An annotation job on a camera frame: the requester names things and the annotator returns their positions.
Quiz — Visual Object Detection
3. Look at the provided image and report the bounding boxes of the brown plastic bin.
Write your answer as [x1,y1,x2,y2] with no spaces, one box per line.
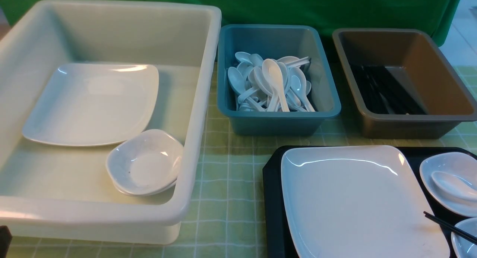
[332,28,476,139]

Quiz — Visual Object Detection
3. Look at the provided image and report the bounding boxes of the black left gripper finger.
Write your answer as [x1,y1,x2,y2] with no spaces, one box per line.
[0,226,13,258]

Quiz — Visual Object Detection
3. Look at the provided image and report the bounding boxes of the green backdrop cloth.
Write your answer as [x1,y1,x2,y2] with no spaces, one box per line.
[1,0,460,45]

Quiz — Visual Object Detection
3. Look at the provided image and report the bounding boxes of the top white spoon in bin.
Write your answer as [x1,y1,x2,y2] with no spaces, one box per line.
[262,58,290,112]

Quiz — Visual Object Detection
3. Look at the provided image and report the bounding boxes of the white square plate in tub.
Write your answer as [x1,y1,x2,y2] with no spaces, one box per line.
[22,63,159,147]

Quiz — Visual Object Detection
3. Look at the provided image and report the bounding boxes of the white small bowl in tub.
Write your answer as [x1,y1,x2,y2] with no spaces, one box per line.
[105,129,184,179]

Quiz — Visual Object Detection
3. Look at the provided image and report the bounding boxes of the black chopsticks in bin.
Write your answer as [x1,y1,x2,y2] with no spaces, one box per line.
[350,64,427,115]

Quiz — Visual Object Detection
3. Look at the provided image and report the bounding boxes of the large white rice plate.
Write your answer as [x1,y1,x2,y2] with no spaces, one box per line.
[281,145,451,258]

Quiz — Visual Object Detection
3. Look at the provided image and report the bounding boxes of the teal plastic bin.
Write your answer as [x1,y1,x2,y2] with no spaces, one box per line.
[217,25,341,137]

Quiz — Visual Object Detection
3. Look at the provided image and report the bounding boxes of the black chopstick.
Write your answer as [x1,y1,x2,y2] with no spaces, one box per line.
[423,211,477,245]

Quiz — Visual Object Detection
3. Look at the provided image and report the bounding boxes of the white side bowl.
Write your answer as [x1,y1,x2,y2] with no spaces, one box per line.
[419,152,476,217]

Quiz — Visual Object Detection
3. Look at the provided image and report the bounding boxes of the white soup spoon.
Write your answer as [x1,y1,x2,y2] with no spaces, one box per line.
[431,171,477,201]

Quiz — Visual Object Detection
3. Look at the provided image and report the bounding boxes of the large white plastic tub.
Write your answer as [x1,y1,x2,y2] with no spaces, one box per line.
[0,0,221,245]

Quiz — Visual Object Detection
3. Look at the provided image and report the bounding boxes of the green checkered tablecloth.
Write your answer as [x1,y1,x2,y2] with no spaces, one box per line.
[7,66,476,258]

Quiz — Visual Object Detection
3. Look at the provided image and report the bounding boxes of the pile of white spoons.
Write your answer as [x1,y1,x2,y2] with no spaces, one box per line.
[227,52,315,112]

